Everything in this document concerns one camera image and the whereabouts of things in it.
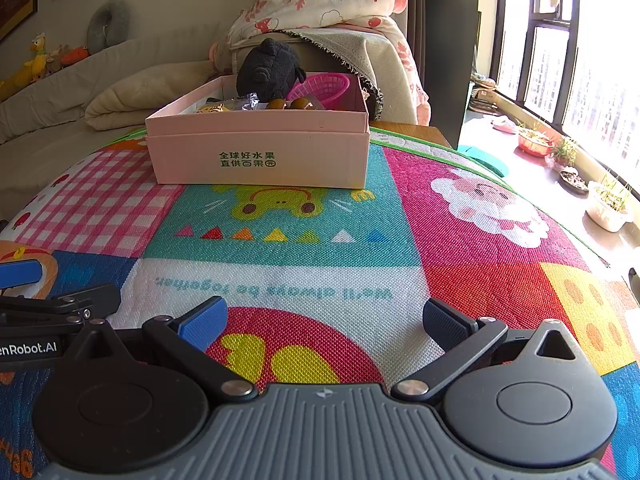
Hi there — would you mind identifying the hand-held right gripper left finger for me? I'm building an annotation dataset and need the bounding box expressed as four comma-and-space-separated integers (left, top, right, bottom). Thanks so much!
66, 296, 258, 402

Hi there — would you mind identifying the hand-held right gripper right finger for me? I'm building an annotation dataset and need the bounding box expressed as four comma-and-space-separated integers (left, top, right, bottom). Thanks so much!
390, 298, 594, 404

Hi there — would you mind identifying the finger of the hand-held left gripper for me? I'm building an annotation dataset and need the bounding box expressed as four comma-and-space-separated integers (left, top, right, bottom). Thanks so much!
0, 284, 122, 329
0, 258, 44, 291

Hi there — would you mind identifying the pink cardboard box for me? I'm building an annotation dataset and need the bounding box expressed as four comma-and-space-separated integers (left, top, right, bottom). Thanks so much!
145, 74, 372, 190

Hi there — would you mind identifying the yellow label bread packet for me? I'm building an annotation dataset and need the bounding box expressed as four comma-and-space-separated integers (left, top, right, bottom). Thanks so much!
196, 95, 262, 114

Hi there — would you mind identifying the black plush toy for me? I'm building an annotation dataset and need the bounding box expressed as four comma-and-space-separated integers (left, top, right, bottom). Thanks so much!
236, 37, 307, 101

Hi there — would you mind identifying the pink toy scoop net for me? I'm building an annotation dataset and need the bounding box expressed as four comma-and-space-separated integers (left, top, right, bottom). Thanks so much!
286, 73, 351, 110

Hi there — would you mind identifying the beige sofa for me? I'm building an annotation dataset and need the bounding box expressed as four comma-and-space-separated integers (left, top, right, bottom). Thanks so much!
0, 22, 418, 223

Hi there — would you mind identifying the colourful printed play mat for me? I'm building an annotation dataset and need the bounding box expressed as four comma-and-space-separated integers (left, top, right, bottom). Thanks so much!
0, 125, 640, 480

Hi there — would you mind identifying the teal slipper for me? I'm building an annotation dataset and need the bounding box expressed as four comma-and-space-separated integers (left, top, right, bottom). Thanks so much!
457, 144, 509, 177

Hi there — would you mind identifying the dark shallow plant dish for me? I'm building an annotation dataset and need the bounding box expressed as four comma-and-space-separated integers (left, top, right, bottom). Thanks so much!
559, 170, 591, 194

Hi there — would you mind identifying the white plant pot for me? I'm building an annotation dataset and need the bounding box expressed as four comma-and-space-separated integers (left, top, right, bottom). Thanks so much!
586, 174, 635, 234

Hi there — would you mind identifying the red plant pot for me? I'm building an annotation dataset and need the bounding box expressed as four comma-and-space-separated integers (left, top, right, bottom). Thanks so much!
517, 127, 554, 155

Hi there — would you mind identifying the small potted plant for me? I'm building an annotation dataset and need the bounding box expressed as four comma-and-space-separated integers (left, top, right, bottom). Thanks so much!
549, 136, 581, 171

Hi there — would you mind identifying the yellow duck plush toy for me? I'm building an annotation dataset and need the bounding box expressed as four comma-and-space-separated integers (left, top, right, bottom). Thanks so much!
22, 32, 49, 84

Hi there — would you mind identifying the beige plush toy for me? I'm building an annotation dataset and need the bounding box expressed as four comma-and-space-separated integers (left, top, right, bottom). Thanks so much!
47, 45, 71, 74

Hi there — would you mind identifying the folded beige blanket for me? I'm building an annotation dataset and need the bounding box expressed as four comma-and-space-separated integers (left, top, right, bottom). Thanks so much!
84, 62, 227, 131

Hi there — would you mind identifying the orange carrot plush toy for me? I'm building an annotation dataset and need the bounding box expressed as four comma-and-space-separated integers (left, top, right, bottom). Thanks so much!
60, 45, 92, 66

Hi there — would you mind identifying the grey neck pillow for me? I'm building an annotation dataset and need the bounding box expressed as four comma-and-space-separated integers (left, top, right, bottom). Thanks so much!
86, 0, 132, 51

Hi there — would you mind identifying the beige fringed cloth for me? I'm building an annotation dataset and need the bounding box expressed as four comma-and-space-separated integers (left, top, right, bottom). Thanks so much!
287, 27, 419, 124

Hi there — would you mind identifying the black framed window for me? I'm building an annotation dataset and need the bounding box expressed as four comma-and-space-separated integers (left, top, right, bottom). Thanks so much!
470, 0, 640, 163

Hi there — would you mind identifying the floral printed blanket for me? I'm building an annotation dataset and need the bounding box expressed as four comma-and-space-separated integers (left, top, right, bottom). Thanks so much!
210, 0, 432, 127

